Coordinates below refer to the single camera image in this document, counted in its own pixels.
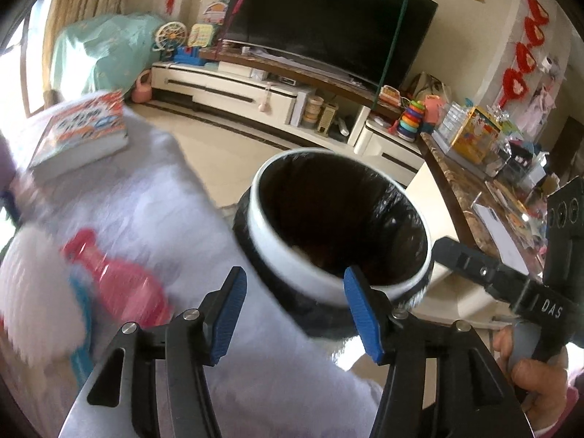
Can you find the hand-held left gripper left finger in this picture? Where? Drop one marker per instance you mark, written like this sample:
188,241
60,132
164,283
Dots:
227,317

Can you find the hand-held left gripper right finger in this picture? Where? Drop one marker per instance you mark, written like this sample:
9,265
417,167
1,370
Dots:
362,315

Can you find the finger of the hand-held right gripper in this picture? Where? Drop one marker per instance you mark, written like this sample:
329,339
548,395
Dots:
479,269

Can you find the white round trash bin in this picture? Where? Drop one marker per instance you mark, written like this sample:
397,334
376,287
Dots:
262,237

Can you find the black bin liner bag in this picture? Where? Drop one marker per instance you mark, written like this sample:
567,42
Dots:
328,200

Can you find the person's right hand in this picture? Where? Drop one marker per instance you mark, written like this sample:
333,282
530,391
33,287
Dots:
538,381

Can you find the white flat box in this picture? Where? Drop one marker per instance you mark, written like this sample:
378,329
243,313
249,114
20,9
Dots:
499,237

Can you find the brown marble side counter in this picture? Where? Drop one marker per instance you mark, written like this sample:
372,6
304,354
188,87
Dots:
456,191

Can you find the pink plastic bottle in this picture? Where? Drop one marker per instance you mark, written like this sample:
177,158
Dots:
123,283

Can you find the pale fluffy printed blanket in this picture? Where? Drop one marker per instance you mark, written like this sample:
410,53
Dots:
159,200

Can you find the yellow toy box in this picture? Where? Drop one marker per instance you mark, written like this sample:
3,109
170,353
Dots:
474,134

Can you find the clear plastic drawer organizer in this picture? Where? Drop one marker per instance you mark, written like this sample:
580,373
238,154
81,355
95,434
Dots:
449,121

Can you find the rainbow stacking rings toy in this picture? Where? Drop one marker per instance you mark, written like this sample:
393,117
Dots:
410,121

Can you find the white fluffy lump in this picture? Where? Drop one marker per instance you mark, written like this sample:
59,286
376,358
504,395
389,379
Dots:
41,292

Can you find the beige grater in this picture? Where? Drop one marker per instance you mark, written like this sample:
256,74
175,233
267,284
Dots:
327,118

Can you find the stack of round tins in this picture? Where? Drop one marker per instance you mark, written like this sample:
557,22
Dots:
312,112

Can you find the pink hanging brush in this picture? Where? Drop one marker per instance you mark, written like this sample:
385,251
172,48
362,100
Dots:
263,102

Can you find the white and brown television cabinet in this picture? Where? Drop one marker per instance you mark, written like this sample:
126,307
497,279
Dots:
228,86

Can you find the green pole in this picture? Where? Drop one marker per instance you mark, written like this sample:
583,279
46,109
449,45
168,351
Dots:
392,45

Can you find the pink toy watering can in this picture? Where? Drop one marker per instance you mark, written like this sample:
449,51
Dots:
141,91

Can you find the colourful children's book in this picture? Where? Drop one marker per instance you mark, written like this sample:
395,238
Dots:
77,123

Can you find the blue plastic toy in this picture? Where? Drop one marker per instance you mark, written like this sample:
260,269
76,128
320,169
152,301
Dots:
189,57

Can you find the yellow green toy board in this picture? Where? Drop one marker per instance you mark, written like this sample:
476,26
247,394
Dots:
203,35

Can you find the toy ferris wheel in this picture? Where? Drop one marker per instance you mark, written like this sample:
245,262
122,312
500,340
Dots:
171,39

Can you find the teal cloth furniture cover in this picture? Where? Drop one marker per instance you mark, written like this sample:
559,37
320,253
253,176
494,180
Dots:
105,50

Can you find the black flat television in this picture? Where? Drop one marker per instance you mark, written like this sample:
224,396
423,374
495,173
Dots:
319,18

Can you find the magenta pole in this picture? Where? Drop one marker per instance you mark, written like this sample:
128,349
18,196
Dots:
242,0

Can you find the brown framed balcony door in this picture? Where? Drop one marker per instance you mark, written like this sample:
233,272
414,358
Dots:
23,68

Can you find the red heart wall garland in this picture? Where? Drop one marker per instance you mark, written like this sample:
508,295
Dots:
524,54

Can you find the colourful arched wall sticker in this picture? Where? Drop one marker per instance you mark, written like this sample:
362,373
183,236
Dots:
215,11

